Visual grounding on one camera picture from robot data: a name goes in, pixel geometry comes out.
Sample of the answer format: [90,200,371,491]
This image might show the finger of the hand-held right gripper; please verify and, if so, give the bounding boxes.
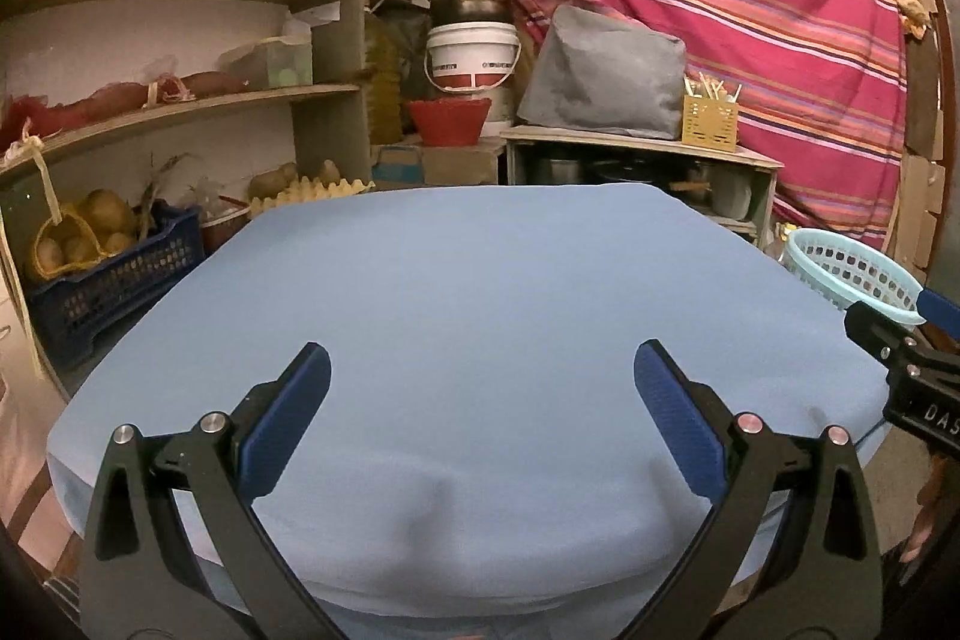
[845,302,938,378]
[916,287,960,341]

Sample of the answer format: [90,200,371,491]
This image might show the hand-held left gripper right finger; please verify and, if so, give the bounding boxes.
[634,340,886,640]

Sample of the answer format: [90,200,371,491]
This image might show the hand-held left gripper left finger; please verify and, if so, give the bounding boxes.
[79,342,353,640]

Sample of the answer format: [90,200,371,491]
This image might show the light blue plastic basket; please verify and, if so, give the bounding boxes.
[784,227,927,326]

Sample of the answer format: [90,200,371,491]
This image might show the person's right hand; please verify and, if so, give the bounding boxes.
[900,452,960,566]

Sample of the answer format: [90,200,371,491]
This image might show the cardboard panel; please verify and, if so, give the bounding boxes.
[889,85,946,281]

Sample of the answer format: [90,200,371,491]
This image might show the red plastic basin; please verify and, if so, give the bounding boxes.
[196,209,252,251]

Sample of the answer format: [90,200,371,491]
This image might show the white enamel pot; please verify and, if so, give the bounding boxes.
[709,164,755,220]

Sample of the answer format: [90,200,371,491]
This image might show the dark blue plastic crate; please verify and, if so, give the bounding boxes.
[26,203,205,371]

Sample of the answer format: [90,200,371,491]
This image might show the egg carton tray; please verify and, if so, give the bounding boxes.
[247,175,376,215]

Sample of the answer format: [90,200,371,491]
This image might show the black pan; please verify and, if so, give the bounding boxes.
[589,158,661,185]

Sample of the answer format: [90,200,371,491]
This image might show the yellow utensil holder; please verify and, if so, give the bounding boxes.
[681,96,740,154]

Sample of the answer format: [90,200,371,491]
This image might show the small steel pot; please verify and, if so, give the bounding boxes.
[536,156,586,185]

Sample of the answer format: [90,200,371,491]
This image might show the mesh bag of potatoes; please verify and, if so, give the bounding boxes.
[26,188,140,281]

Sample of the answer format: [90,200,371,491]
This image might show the low wooden cabinet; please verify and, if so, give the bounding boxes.
[501,124,785,247]

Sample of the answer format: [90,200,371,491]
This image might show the bundle of chopsticks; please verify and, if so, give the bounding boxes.
[686,71,743,103]

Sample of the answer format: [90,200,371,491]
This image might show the cardboard box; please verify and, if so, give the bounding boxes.
[371,139,507,187]

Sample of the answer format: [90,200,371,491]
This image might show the red plastic basket bowl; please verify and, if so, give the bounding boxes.
[407,96,494,148]

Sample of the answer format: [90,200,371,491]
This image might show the red mesh bag sweet potatoes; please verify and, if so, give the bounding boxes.
[0,72,248,135]

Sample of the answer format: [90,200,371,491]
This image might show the grey cloth cover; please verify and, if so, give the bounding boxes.
[517,4,687,140]

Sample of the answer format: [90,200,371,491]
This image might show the clear plastic container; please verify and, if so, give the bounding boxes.
[225,34,314,90]

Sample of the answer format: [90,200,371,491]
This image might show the yellow oil bottle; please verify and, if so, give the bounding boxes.
[365,0,406,146]

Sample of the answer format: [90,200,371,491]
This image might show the white plastic bucket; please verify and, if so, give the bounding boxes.
[424,20,522,137]

